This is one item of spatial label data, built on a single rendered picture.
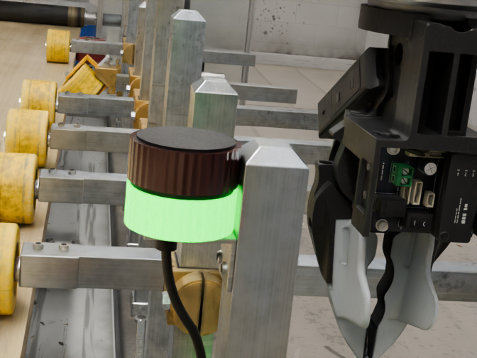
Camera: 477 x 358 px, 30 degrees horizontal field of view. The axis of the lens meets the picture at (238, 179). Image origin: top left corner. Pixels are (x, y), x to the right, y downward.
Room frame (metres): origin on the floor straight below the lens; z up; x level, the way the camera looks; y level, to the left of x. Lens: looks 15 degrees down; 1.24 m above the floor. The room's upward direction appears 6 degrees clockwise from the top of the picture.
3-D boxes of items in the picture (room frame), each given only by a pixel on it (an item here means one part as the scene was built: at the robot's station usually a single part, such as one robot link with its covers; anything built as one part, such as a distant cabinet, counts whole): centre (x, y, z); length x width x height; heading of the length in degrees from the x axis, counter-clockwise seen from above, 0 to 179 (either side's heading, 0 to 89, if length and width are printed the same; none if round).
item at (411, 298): (0.49, -0.11, 1.05); 0.06 x 0.03 x 0.09; 10
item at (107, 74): (1.72, 0.31, 0.95); 0.10 x 0.04 x 0.10; 100
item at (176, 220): (0.46, 0.03, 1.10); 0.06 x 0.06 x 0.02
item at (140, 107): (1.48, 0.16, 0.95); 0.14 x 0.06 x 0.05; 10
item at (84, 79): (1.72, 0.32, 0.93); 0.09 x 0.08 x 0.09; 100
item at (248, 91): (1.77, 0.08, 0.95); 0.37 x 0.03 x 0.03; 100
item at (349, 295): (0.48, -0.08, 1.05); 0.06 x 0.03 x 0.09; 10
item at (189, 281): (0.74, 0.03, 0.95); 0.14 x 0.06 x 0.05; 10
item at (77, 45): (2.25, 0.24, 0.95); 0.50 x 0.04 x 0.04; 100
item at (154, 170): (0.46, 0.03, 1.12); 0.06 x 0.06 x 0.02
